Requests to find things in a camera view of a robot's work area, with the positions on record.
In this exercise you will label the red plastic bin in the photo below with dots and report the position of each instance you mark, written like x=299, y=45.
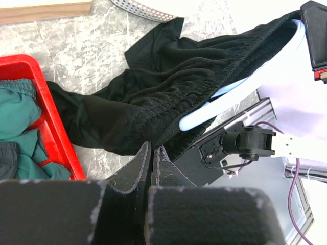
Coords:
x=54, y=138

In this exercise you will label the wooden hanger rack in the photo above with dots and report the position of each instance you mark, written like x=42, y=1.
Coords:
x=26, y=11

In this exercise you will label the teal green garment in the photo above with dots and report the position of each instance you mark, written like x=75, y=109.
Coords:
x=18, y=111

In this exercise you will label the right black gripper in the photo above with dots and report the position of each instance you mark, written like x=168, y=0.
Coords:
x=313, y=15

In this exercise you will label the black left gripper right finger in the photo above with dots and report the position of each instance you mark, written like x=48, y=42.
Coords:
x=206, y=215

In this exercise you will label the white laundry basket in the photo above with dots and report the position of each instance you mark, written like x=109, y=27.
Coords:
x=143, y=11

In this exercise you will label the black shorts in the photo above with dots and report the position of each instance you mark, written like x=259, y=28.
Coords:
x=168, y=77

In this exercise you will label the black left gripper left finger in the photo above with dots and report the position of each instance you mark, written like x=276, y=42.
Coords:
x=108, y=211

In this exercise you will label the aluminium frame rail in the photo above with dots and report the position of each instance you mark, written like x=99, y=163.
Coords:
x=313, y=178

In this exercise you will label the dark grey shorts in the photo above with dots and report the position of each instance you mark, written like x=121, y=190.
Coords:
x=9, y=160

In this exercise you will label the blue hanger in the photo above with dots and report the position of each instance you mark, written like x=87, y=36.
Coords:
x=229, y=95

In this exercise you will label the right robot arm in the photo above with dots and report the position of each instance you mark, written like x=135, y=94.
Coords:
x=295, y=83

